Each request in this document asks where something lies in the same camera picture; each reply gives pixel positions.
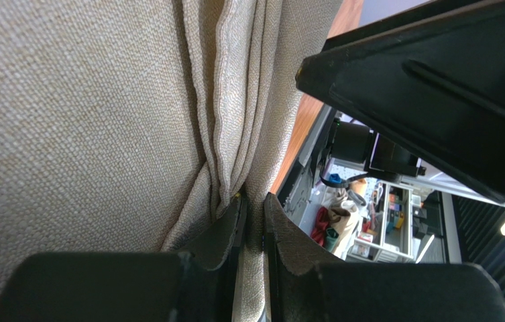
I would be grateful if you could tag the beige linen napkin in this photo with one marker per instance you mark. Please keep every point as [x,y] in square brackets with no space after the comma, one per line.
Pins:
[127,126]

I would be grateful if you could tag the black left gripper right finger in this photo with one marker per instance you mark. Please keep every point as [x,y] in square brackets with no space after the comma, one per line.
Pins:
[297,251]

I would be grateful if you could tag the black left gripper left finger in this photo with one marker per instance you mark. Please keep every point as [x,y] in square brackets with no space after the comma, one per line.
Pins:
[213,247]

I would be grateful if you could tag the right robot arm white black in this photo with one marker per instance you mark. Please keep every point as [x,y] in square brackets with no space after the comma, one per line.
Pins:
[381,157]

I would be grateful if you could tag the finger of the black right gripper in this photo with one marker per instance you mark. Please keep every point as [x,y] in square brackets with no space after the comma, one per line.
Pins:
[432,79]

